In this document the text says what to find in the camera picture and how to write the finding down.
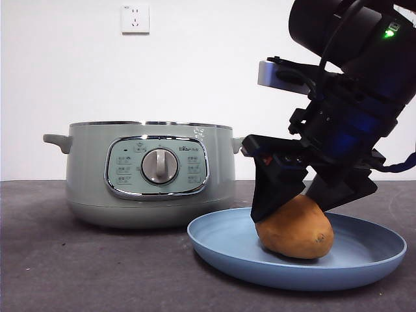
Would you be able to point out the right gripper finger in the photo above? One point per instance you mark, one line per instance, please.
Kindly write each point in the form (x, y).
(276, 188)
(344, 191)

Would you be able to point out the brown potato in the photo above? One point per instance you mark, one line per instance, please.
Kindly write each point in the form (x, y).
(292, 234)

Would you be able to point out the blue round plate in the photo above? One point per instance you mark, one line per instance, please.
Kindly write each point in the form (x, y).
(227, 247)

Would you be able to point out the pale green electric steamer pot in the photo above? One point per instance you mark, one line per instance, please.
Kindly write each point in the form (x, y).
(91, 195)

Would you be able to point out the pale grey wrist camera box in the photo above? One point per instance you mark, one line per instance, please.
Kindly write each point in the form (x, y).
(266, 73)

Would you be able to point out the white wall socket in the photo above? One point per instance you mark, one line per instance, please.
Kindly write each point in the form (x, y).
(135, 19)

